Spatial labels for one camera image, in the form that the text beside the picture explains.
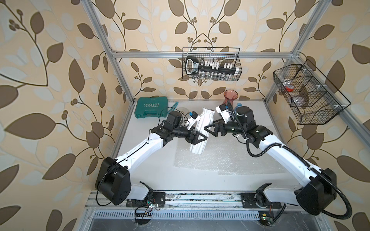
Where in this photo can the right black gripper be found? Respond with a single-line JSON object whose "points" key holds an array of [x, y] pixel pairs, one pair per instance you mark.
{"points": [[221, 124]]}

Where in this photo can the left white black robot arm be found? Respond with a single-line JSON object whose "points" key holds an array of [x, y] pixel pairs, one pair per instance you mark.
{"points": [[114, 180]]}

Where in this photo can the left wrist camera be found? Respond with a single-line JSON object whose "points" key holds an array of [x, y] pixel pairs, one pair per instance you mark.
{"points": [[177, 118]]}

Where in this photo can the black socket bit holder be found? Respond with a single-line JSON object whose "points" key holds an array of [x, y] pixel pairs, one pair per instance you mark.
{"points": [[194, 66]]}

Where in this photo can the light blue ribbed vase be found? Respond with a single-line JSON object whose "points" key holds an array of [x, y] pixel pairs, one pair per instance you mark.
{"points": [[238, 105]]}

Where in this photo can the aluminium front rail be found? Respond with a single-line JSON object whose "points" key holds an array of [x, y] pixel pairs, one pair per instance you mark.
{"points": [[182, 205]]}

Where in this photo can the black wire basket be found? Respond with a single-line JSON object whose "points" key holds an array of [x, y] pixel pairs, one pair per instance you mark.
{"points": [[317, 99], [215, 54]]}

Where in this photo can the back black wire basket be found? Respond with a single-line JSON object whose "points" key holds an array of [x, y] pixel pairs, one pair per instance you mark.
{"points": [[215, 54]]}

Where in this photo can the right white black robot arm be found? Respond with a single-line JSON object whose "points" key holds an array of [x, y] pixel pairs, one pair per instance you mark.
{"points": [[314, 191]]}

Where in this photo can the bubble clear cylinder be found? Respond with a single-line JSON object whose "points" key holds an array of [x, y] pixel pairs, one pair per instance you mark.
{"points": [[215, 157]]}

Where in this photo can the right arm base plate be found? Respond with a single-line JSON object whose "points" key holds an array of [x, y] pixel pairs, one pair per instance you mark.
{"points": [[258, 200]]}

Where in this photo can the right black wire basket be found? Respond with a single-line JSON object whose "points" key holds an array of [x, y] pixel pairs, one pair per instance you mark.
{"points": [[317, 99]]}

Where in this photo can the red item in basket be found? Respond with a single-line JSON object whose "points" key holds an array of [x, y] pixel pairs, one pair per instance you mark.
{"points": [[288, 86]]}

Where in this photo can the clear bubble wrap sheet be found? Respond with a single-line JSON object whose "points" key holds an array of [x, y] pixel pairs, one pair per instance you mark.
{"points": [[234, 159]]}

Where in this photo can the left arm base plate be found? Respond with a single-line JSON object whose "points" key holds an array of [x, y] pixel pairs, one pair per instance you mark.
{"points": [[156, 199]]}

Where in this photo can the pink grey glass vase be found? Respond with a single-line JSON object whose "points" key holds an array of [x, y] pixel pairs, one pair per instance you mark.
{"points": [[230, 96]]}

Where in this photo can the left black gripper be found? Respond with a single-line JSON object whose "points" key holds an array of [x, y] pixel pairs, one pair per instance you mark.
{"points": [[193, 140]]}

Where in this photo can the green plastic tool case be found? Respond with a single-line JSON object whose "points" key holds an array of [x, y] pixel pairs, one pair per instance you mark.
{"points": [[151, 107]]}

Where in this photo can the silver compact disc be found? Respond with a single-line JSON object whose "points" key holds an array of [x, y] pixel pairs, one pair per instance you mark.
{"points": [[183, 110]]}

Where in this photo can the white ribbed vase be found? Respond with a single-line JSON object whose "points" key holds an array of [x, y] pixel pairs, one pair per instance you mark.
{"points": [[206, 119]]}

